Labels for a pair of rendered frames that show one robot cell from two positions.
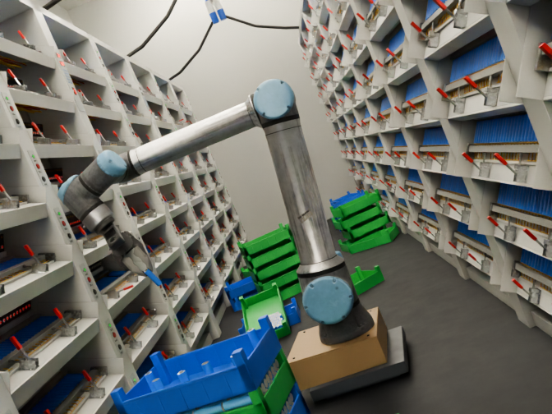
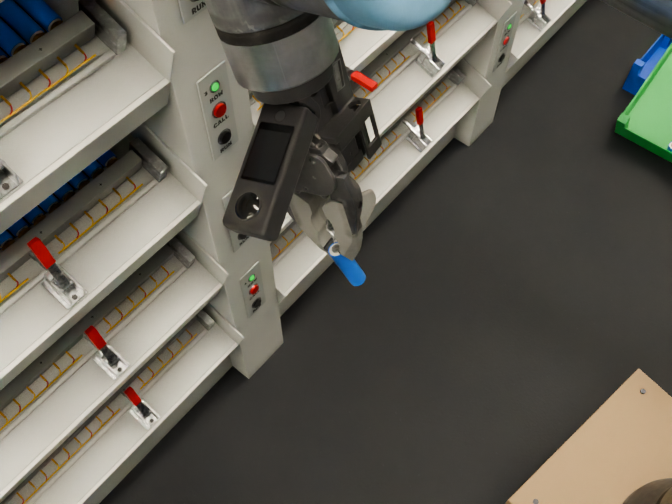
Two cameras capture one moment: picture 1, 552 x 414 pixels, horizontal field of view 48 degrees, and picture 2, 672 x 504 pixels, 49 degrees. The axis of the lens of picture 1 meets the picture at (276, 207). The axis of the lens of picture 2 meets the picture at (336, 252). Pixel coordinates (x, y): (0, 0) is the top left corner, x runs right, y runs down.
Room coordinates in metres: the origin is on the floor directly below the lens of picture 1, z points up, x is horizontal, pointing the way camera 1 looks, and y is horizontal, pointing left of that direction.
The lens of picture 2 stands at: (1.58, 0.22, 1.24)
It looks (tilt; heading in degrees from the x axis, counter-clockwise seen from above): 58 degrees down; 36
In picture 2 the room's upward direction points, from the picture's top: straight up
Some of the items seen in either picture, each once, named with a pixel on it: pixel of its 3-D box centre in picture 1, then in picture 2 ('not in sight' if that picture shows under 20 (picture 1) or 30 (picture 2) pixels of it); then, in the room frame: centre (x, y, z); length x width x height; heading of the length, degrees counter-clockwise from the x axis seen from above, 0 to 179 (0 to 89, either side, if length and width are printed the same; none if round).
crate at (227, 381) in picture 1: (199, 369); not in sight; (1.26, 0.28, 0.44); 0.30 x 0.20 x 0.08; 73
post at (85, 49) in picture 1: (139, 194); not in sight; (3.35, 0.66, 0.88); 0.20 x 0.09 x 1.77; 87
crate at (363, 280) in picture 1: (348, 285); not in sight; (3.08, -0.18, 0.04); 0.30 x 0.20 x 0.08; 116
